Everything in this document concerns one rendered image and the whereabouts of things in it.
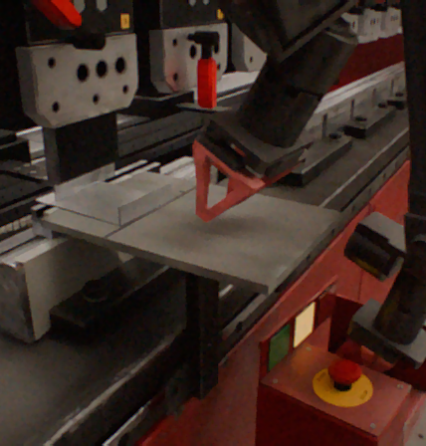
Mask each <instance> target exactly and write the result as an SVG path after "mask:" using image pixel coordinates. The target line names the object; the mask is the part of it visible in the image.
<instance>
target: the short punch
mask: <svg viewBox="0 0 426 446"><path fill-rule="evenodd" d="M41 129H42V136H43V142H44V157H45V164H46V171H47V178H48V181H49V183H51V184H53V186H54V193H55V201H56V202H57V201H59V200H62V199H63V198H65V197H68V196H70V195H73V194H75V193H76V192H79V191H81V190H83V189H86V188H88V187H89V186H92V185H97V184H99V183H101V182H104V181H105V180H107V179H110V178H112V177H114V176H115V171H114V163H115V162H117V161H119V146H118V133H117V120H116V111H111V112H107V113H103V114H99V115H95V116H91V117H88V118H85V119H82V120H78V121H75V122H72V123H68V124H65V125H61V126H59V127H55V128H53V127H42V126H41Z"/></svg>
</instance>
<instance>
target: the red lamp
mask: <svg viewBox="0 0 426 446"><path fill-rule="evenodd" d="M334 287H335V285H333V287H331V288H330V289H329V290H328V291H326V292H325V293H324V294H323V295H322V296H321V297H320V298H319V314H318V324H319V323H321V322H323V321H324V320H325V319H326V318H327V316H328V315H329V314H330V313H331V312H332V305H333V296H334Z"/></svg>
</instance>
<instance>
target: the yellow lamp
mask: <svg viewBox="0 0 426 446"><path fill-rule="evenodd" d="M314 309H315V304H313V305H311V306H310V307H309V308H308V309H307V310H305V311H303V312H302V313H301V314H300V315H299V316H298V317H297V318H296V330H295V344H294V346H296V345H297V344H298V343H299V342H300V341H301V340H303V339H304V338H306V337H307V336H308V335H309V333H310V332H311V331H312V322H313V314H314Z"/></svg>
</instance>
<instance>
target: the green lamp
mask: <svg viewBox="0 0 426 446"><path fill-rule="evenodd" d="M290 328H291V325H288V326H287V327H286V328H285V329H284V330H282V331H280V332H279V333H278V334H277V335H276V336H274V338H273V339H272V340H271V341H270V360H269V368H268V371H270V370H271V369H272V368H273V367H274V366H275V365H276V364H277V363H278V362H279V361H280V360H281V359H282V358H283V357H285V356H286V355H288V353H289V343H290Z"/></svg>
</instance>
